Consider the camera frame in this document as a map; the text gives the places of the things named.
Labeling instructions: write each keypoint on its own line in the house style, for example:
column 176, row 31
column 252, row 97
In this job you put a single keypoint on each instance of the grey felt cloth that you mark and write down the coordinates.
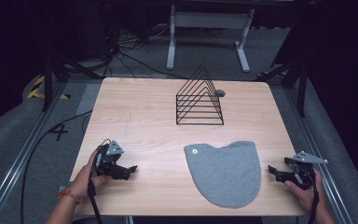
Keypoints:
column 227, row 174

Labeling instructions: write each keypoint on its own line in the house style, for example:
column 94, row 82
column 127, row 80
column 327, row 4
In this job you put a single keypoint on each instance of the aluminium floor rail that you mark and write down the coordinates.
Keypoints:
column 18, row 161
column 317, row 149

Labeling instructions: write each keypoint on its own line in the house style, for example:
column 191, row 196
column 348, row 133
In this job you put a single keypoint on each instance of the black metal stand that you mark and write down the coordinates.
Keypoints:
column 298, row 81
column 56, row 74

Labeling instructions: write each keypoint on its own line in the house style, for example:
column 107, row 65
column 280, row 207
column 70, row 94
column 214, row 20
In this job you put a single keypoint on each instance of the person's right hand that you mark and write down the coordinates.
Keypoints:
column 308, row 196

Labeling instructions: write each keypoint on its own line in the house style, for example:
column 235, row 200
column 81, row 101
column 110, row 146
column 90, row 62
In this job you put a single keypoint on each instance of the person's left hand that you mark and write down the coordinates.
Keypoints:
column 84, row 182

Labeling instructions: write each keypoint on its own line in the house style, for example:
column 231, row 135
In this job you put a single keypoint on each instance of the white metal desk frame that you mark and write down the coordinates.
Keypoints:
column 209, row 21

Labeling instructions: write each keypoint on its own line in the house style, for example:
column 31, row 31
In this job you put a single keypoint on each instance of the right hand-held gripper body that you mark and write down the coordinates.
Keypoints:
column 303, row 174

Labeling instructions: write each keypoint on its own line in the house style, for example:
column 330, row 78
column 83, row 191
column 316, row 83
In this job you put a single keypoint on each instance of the small grey round object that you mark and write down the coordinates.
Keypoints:
column 220, row 93

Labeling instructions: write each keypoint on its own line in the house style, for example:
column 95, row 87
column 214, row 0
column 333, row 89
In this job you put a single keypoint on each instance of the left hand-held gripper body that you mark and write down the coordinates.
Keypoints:
column 109, row 159

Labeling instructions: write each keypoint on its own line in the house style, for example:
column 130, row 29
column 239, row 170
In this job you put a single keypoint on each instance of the yellow black floor tape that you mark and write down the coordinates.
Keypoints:
column 38, row 91

